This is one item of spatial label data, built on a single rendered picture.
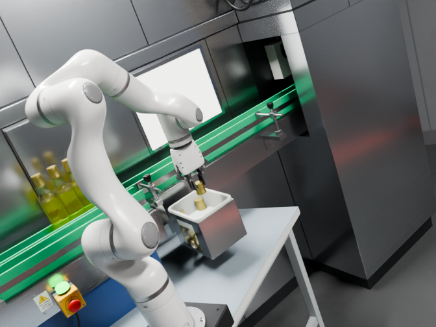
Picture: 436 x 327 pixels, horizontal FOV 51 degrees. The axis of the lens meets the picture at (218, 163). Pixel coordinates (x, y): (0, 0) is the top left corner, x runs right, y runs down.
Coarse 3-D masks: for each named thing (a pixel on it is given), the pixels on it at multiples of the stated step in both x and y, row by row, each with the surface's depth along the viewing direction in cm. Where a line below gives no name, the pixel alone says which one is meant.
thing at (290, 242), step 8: (288, 240) 194; (280, 248) 186; (288, 248) 197; (296, 248) 197; (296, 256) 197; (296, 264) 199; (296, 272) 201; (304, 272) 202; (304, 280) 201; (304, 288) 204; (304, 296) 206; (312, 296) 206; (248, 304) 162; (312, 304) 206; (312, 312) 209; (240, 320) 156; (312, 320) 208; (320, 320) 211
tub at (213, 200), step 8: (192, 192) 178; (208, 192) 175; (216, 192) 171; (184, 200) 176; (192, 200) 178; (208, 200) 177; (216, 200) 172; (224, 200) 161; (168, 208) 172; (176, 208) 174; (184, 208) 176; (192, 208) 178; (208, 208) 177; (216, 208) 159; (184, 216) 161; (192, 216) 176; (200, 216) 173
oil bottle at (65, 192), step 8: (64, 184) 159; (56, 192) 158; (64, 192) 159; (72, 192) 160; (64, 200) 159; (72, 200) 160; (64, 208) 160; (72, 208) 161; (80, 208) 163; (72, 216) 161
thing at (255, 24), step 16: (256, 0) 198; (272, 0) 191; (288, 0) 184; (304, 0) 188; (320, 0) 194; (336, 0) 199; (352, 0) 205; (240, 16) 211; (256, 16) 203; (272, 16) 195; (288, 16) 188; (304, 16) 189; (320, 16) 195; (240, 32) 216; (256, 32) 208; (272, 32) 200; (288, 32) 193
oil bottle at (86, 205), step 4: (72, 180) 161; (72, 184) 160; (76, 184) 161; (76, 188) 161; (76, 192) 161; (80, 192) 162; (80, 196) 162; (80, 200) 162; (84, 200) 163; (88, 200) 164; (84, 204) 163; (88, 204) 164; (92, 204) 165; (84, 208) 164; (88, 208) 164
